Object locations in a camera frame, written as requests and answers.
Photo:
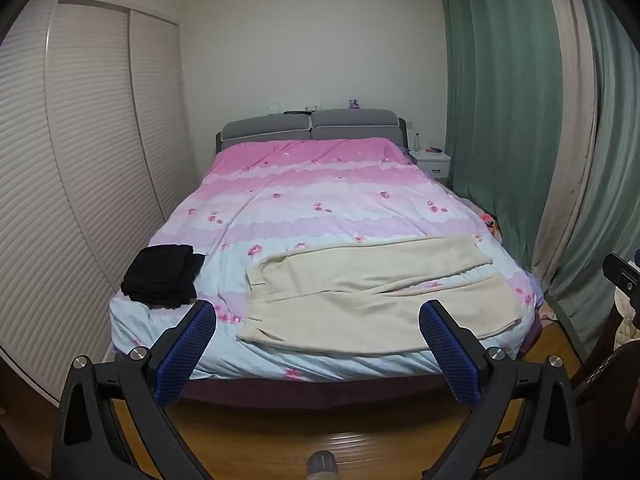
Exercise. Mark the white nightstand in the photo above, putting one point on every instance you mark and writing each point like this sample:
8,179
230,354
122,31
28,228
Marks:
434,162

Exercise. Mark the cream quilted jacket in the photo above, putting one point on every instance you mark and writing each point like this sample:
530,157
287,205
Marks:
627,320

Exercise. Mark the grey upholstered bed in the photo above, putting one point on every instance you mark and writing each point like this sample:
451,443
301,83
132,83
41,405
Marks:
270,130

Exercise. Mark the clear plastic bottle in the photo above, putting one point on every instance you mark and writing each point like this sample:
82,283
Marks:
416,143

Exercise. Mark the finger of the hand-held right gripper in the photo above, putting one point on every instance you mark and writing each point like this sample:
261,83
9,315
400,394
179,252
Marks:
620,272

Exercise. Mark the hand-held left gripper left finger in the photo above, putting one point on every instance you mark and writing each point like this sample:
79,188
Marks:
186,350

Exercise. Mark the beige curtain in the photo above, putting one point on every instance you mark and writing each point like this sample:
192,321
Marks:
575,135

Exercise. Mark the colourful patterned item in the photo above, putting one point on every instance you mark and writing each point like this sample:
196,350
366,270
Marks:
490,222

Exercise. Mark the green curtain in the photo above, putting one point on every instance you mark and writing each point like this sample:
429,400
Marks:
610,160
500,110

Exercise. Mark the black folded clothes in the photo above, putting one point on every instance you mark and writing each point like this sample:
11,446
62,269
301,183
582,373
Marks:
160,275

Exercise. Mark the small purple toy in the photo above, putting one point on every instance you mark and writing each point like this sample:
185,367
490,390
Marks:
354,104

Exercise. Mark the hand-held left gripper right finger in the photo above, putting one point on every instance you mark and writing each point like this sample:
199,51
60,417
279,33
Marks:
450,350

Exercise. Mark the pink floral blanket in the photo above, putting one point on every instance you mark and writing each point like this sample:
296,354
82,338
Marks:
325,195

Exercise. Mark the white louvered wardrobe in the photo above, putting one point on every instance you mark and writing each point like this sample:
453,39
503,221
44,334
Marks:
75,160

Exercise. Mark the cream pants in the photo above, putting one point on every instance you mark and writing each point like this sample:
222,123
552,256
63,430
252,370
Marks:
350,300

